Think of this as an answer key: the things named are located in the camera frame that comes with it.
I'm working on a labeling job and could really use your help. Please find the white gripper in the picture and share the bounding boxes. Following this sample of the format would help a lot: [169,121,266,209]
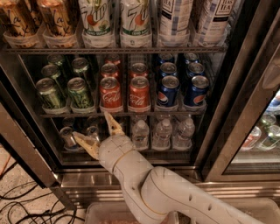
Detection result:
[73,111,133,173]

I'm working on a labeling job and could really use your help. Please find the green can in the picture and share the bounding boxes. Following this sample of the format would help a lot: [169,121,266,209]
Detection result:
[36,78,66,109]
[67,77,94,109]
[47,54,67,72]
[72,57,90,82]
[40,64,68,97]

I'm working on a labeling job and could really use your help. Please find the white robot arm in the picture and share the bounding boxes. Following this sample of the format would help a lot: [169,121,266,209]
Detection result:
[73,112,263,224]

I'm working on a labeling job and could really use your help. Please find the middle silver slim can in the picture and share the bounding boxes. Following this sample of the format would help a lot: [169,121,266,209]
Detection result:
[86,125,100,142]

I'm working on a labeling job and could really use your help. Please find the silver slim can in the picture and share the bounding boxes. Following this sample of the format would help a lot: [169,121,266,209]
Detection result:
[86,125,100,142]
[59,127,78,150]

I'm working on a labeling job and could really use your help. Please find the left silver slim can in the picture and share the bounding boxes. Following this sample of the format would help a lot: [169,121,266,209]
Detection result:
[59,127,78,150]

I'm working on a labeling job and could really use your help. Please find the front left coca-cola can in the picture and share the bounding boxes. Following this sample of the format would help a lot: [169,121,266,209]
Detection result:
[100,77,123,109]

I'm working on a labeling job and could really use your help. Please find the coca-cola can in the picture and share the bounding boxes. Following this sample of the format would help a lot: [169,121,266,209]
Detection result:
[105,54,121,66]
[100,77,123,109]
[129,76,150,108]
[101,63,120,79]
[129,62,149,78]

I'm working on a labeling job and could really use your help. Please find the front right coca-cola can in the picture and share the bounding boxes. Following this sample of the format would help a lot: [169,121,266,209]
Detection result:
[129,76,150,108]

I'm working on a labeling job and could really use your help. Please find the middle left coca-cola can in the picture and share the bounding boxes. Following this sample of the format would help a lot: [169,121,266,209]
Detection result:
[101,63,120,79]

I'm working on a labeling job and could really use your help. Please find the front left pepsi can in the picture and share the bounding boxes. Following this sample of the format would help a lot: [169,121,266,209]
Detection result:
[157,75,179,107]

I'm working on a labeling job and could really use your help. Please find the pepsi can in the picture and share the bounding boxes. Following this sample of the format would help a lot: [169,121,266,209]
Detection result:
[184,52,200,64]
[184,75,209,106]
[187,62,205,77]
[157,53,175,65]
[157,75,179,107]
[159,62,178,78]

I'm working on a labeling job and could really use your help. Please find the middle right coca-cola can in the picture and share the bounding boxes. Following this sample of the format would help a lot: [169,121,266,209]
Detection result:
[129,62,149,78]

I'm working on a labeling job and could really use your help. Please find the back left coca-cola can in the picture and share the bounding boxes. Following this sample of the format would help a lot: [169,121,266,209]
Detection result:
[105,54,121,66]

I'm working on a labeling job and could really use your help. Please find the open fridge door left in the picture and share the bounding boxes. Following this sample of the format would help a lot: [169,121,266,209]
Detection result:
[0,103,58,188]

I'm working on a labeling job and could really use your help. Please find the middle left pepsi can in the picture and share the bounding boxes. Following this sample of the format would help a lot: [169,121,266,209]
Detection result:
[159,62,178,78]

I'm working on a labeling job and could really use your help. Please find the front right pepsi can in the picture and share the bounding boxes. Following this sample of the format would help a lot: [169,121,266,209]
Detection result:
[184,75,209,106]

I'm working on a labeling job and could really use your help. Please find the back left pepsi can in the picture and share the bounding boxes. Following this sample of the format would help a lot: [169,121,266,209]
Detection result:
[157,53,175,65]

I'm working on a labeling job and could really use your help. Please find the steel fridge cabinet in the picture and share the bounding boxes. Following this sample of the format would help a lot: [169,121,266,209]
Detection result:
[0,0,280,208]

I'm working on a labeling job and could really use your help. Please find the middle right pepsi can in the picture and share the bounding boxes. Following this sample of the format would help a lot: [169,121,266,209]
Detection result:
[187,62,205,77]

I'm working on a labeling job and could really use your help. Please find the back right pepsi can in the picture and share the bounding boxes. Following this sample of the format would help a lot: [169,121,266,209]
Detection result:
[184,52,200,64]

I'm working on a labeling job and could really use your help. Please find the right gold tall can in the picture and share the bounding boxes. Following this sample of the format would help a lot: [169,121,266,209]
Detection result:
[37,0,77,37]

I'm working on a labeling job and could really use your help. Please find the gold tall can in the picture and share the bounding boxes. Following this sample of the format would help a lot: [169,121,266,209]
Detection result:
[0,0,42,37]
[37,0,77,37]

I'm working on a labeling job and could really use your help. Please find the glass fridge door right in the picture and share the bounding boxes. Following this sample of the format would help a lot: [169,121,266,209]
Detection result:
[203,8,280,181]

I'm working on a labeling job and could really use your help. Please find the left gold tall can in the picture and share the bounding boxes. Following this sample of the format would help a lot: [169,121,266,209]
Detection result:
[0,0,42,37]

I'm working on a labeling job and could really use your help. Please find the left water bottle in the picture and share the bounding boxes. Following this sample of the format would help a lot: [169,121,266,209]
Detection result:
[132,120,150,151]

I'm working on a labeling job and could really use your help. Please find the water bottle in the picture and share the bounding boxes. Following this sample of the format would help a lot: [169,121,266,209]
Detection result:
[152,119,172,151]
[172,118,195,151]
[132,120,150,151]

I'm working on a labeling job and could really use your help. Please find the middle water bottle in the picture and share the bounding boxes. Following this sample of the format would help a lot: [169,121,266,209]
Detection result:
[152,119,172,151]

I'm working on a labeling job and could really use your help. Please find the left clear plastic bin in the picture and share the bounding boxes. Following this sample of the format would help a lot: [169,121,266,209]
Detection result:
[84,200,180,224]

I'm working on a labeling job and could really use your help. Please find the clear plastic bin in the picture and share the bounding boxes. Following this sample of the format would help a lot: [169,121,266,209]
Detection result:
[84,200,180,224]
[189,198,280,224]

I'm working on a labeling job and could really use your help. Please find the right water bottle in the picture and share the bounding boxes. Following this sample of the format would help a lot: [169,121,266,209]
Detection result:
[172,118,195,151]

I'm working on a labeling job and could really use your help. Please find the right 7up bottle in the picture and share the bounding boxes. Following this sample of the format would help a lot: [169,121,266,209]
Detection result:
[120,0,150,36]

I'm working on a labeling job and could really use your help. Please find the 7up bottle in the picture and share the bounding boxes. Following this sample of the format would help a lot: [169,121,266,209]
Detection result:
[78,0,111,36]
[120,0,150,36]

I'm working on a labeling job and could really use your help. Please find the left 7up bottle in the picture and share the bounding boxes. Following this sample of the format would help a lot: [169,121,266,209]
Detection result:
[78,0,111,36]

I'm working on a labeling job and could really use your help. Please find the left tea bottle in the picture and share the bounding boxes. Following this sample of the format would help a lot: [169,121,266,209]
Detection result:
[159,0,193,36]

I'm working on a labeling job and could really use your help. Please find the right clear plastic bin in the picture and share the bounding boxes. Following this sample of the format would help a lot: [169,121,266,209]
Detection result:
[189,198,280,224]

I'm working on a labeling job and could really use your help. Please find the top wire shelf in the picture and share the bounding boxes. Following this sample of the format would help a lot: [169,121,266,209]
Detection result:
[2,46,228,54]

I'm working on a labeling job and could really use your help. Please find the black floor cables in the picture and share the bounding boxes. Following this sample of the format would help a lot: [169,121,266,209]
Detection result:
[0,161,86,224]

